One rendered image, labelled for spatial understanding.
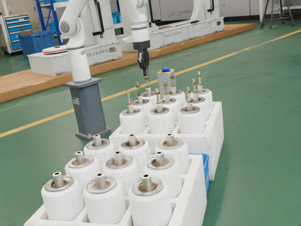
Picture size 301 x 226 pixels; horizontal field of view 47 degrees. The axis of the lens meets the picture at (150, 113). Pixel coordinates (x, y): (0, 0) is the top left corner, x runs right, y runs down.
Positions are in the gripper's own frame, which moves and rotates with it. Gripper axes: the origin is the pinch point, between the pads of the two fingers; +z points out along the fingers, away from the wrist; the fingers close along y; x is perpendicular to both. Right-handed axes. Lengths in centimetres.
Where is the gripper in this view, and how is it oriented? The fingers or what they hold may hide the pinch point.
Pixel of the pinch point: (145, 72)
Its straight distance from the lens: 153.6
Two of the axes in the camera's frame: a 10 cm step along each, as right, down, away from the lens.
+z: 1.3, 9.4, 3.2
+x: -9.6, 0.5, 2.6
